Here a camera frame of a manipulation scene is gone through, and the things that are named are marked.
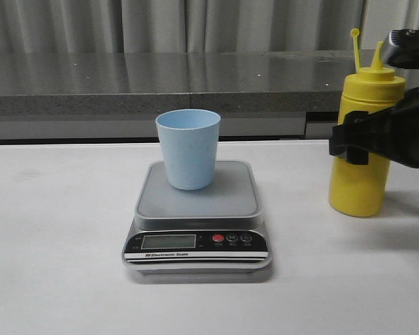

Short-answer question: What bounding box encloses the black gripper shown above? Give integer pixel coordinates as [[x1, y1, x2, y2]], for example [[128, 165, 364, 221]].
[[329, 29, 419, 168]]

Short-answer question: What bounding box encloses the yellow squeeze bottle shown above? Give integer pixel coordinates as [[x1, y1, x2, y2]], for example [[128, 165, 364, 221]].
[[329, 28, 406, 217]]

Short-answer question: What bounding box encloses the light blue plastic cup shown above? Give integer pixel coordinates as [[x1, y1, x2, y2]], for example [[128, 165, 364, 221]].
[[156, 109, 221, 191]]

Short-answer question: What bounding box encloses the silver electronic kitchen scale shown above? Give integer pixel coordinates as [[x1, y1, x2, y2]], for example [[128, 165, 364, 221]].
[[122, 161, 272, 274]]

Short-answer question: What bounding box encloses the grey stone counter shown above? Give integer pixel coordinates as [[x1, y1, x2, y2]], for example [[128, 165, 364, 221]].
[[0, 48, 419, 141]]

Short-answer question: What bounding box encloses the grey curtain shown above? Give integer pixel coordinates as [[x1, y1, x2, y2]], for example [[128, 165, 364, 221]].
[[0, 0, 366, 55]]

